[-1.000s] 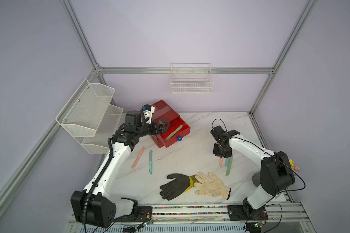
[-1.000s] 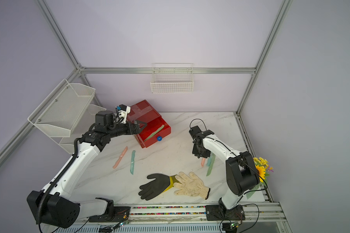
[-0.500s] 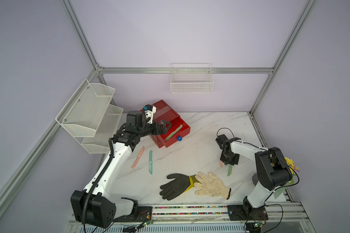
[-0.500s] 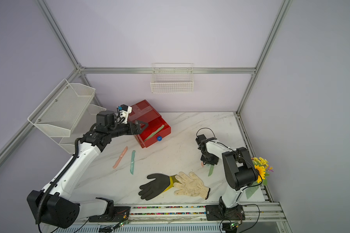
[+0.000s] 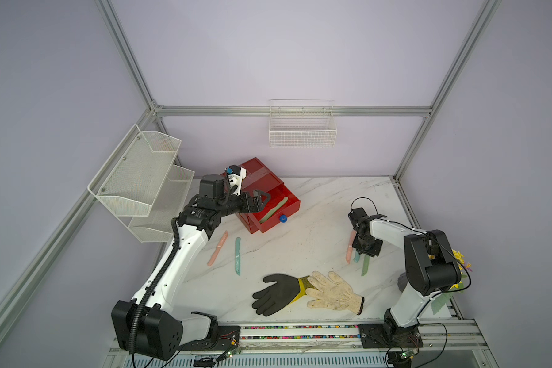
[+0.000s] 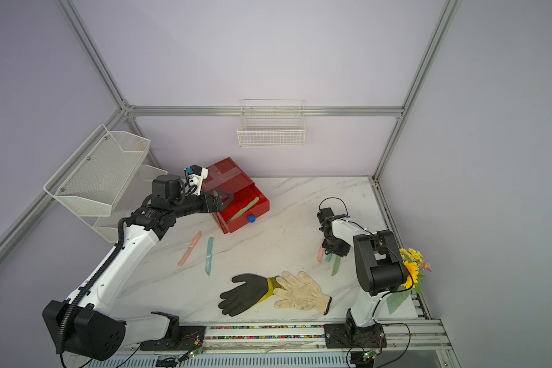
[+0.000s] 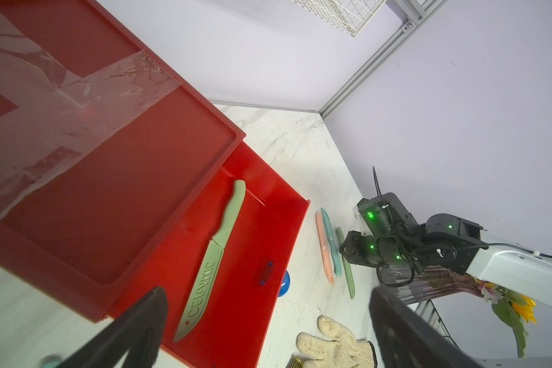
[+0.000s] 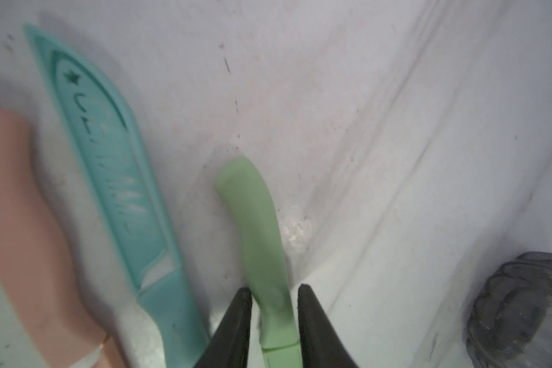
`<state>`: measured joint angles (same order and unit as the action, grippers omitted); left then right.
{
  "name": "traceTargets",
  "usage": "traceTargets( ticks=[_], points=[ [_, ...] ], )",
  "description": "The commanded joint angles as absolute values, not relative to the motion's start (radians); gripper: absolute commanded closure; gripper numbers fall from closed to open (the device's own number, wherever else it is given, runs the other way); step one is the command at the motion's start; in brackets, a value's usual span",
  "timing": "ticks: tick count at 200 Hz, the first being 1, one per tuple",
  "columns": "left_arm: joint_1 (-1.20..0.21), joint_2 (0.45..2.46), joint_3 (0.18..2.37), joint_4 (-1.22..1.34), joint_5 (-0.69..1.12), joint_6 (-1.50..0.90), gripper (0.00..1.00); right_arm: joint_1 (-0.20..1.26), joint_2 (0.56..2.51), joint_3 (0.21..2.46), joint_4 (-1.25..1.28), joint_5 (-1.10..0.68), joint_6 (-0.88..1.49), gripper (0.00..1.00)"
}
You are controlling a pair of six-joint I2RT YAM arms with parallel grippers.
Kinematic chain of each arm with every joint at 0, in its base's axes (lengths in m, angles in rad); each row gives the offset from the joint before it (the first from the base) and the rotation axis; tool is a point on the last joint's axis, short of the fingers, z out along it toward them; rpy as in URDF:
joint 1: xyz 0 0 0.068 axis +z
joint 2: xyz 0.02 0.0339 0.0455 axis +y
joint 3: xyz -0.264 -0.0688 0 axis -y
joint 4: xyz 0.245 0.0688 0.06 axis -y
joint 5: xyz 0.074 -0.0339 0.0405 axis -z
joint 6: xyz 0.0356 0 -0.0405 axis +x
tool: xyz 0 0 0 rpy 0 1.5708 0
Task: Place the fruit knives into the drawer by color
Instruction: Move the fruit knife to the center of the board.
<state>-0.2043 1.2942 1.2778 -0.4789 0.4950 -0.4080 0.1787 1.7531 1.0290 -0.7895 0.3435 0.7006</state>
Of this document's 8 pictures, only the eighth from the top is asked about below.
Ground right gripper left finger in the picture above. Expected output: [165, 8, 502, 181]
[194, 287, 253, 368]

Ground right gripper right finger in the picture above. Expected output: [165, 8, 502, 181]
[297, 284, 357, 368]

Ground teal knife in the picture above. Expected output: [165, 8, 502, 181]
[24, 25, 209, 367]

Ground pink knife right side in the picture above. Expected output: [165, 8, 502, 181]
[0, 107, 128, 367]

